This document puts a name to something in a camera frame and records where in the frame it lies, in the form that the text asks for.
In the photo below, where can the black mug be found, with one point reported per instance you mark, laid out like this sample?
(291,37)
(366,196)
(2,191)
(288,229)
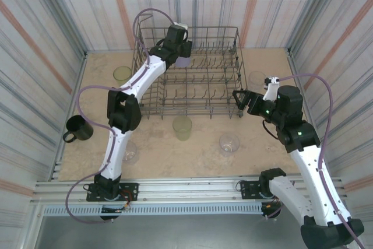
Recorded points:
(80,128)

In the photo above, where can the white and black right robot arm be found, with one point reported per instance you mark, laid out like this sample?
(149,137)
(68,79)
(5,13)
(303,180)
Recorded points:
(306,164)

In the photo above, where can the grey metal sheet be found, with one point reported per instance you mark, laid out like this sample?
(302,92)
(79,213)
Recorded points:
(175,234)

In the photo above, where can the purple plastic cup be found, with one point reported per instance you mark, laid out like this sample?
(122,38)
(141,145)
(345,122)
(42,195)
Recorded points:
(183,62)

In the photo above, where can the translucent green plastic cup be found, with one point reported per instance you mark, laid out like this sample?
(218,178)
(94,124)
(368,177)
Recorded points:
(122,75)
(182,129)

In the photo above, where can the black orange connector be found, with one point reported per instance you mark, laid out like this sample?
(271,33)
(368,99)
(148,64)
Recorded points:
(116,210)

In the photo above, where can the clear plastic cup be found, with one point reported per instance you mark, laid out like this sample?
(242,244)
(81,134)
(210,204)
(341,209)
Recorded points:
(131,153)
(256,80)
(229,144)

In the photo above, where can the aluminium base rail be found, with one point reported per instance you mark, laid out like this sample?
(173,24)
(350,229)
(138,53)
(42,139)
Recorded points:
(189,186)

